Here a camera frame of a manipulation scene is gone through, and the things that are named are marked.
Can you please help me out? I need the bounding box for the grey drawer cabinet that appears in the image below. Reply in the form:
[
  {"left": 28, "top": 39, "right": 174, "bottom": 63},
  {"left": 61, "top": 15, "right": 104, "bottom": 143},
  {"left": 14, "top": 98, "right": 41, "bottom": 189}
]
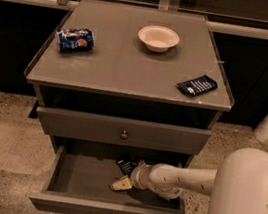
[{"left": 25, "top": 0, "right": 233, "bottom": 168}]

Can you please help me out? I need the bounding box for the black rxbar chocolate packet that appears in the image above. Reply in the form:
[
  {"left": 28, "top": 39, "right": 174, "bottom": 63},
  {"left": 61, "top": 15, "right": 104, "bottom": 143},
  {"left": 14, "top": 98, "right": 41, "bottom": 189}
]
[{"left": 115, "top": 154, "right": 137, "bottom": 176}]

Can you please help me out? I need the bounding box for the blue pepsi can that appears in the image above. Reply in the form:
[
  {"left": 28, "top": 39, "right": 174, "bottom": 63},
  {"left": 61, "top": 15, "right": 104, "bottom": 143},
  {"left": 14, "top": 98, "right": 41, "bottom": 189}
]
[{"left": 55, "top": 28, "right": 94, "bottom": 53}]

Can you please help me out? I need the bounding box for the blue snack bar packet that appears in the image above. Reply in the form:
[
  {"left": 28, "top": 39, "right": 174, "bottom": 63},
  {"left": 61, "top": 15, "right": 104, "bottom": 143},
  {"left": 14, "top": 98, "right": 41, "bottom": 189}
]
[{"left": 177, "top": 75, "right": 218, "bottom": 97}]

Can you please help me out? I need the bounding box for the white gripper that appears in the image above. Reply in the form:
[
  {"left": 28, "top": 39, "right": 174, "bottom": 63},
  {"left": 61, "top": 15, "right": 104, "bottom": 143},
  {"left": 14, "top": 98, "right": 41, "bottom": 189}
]
[{"left": 109, "top": 160, "right": 153, "bottom": 191}]

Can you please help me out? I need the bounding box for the closed grey top drawer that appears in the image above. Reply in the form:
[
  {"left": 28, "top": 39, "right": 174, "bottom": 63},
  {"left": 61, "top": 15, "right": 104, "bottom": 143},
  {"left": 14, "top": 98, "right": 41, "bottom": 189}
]
[{"left": 37, "top": 106, "right": 211, "bottom": 155}]

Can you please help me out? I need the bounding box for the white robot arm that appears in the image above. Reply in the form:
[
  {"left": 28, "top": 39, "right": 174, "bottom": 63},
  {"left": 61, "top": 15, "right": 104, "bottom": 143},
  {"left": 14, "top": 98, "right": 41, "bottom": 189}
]
[{"left": 110, "top": 148, "right": 268, "bottom": 214}]

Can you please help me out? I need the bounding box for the brass top drawer knob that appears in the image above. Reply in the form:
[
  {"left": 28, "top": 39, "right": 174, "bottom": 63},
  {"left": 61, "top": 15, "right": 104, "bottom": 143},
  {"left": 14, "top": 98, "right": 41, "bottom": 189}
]
[{"left": 120, "top": 130, "right": 128, "bottom": 140}]

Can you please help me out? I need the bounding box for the white bowl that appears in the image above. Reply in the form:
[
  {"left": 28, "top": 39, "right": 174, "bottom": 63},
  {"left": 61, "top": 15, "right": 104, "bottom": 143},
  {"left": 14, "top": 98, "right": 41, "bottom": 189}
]
[{"left": 138, "top": 25, "right": 180, "bottom": 53}]

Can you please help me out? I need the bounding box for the open grey middle drawer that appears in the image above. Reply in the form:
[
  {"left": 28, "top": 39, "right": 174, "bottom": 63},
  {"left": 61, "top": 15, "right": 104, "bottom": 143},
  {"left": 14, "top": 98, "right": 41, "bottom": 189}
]
[{"left": 30, "top": 142, "right": 186, "bottom": 214}]

